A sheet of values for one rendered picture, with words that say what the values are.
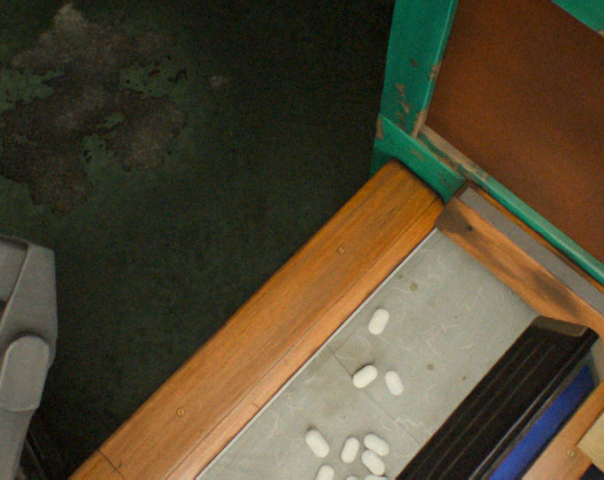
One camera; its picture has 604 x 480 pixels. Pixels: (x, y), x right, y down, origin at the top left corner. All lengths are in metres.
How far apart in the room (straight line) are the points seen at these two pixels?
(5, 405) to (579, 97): 0.61
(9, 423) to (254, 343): 0.36
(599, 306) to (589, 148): 0.24
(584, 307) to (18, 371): 0.65
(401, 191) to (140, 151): 1.08
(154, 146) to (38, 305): 1.32
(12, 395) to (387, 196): 0.59
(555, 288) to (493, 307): 0.12
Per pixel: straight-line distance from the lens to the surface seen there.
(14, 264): 0.70
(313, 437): 0.95
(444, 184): 1.02
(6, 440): 0.75
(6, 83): 2.22
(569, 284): 0.94
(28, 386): 0.70
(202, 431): 0.96
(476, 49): 0.79
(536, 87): 0.77
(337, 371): 0.99
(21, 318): 0.70
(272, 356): 0.97
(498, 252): 0.95
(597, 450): 1.00
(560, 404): 0.67
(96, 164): 2.00
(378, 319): 0.98
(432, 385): 0.99
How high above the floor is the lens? 1.71
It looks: 71 degrees down
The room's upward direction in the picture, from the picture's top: 5 degrees counter-clockwise
